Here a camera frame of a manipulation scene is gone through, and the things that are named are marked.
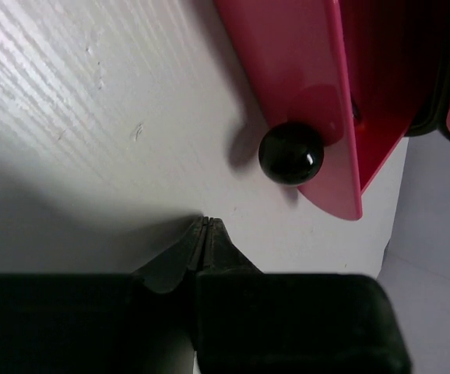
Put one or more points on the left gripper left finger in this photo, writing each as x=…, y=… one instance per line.
x=138, y=322

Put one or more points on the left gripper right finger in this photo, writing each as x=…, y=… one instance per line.
x=248, y=321

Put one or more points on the black drawer cabinet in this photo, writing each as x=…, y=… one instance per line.
x=433, y=113

